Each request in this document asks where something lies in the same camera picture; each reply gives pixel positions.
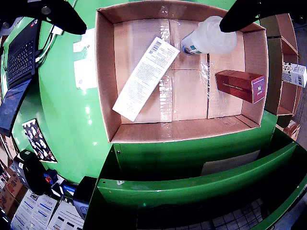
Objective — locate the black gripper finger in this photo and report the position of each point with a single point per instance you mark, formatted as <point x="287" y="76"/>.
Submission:
<point x="239" y="16"/>
<point x="60" y="16"/>

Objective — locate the translucent bottle with teal label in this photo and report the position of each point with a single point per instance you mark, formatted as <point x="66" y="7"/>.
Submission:
<point x="211" y="40"/>

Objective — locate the red carton box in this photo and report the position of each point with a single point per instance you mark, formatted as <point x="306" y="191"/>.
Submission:
<point x="235" y="83"/>

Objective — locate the white box with black pattern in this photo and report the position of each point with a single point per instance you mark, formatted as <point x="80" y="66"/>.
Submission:
<point x="295" y="74"/>

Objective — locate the divided cardboard box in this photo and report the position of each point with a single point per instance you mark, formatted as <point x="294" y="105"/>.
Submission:
<point x="287" y="95"/>

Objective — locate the shallow cardboard tray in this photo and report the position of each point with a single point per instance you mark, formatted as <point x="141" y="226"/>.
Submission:
<point x="187" y="95"/>

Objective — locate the long white printed box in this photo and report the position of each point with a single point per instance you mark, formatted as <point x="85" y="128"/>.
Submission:
<point x="144" y="79"/>

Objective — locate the small blue red box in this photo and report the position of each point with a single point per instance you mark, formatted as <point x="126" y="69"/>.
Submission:
<point x="50" y="176"/>

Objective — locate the black box-shaped object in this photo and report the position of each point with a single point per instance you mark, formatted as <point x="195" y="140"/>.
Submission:
<point x="84" y="191"/>

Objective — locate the white adapter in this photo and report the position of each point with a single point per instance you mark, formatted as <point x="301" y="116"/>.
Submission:
<point x="57" y="30"/>

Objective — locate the black laptop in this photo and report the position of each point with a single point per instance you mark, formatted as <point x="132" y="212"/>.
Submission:
<point x="20" y="57"/>

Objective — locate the flattened patterned paper carton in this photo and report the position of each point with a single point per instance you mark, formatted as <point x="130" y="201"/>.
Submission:
<point x="84" y="72"/>

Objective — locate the brown carton with printed letters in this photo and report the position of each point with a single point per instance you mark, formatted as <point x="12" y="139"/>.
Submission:
<point x="291" y="130"/>

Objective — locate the black white red patterned card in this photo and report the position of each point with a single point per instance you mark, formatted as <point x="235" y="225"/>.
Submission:
<point x="38" y="141"/>

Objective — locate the black device with label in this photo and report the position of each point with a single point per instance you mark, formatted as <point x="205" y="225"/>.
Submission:
<point x="33" y="175"/>

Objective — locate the stacked printed cartons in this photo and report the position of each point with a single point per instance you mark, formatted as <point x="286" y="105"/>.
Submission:
<point x="12" y="187"/>

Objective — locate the green metal shelf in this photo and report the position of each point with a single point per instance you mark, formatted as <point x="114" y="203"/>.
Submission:
<point x="168" y="189"/>

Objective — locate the printed paper sheet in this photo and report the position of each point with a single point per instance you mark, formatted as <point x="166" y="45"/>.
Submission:
<point x="24" y="210"/>
<point x="64" y="216"/>
<point x="44" y="213"/>

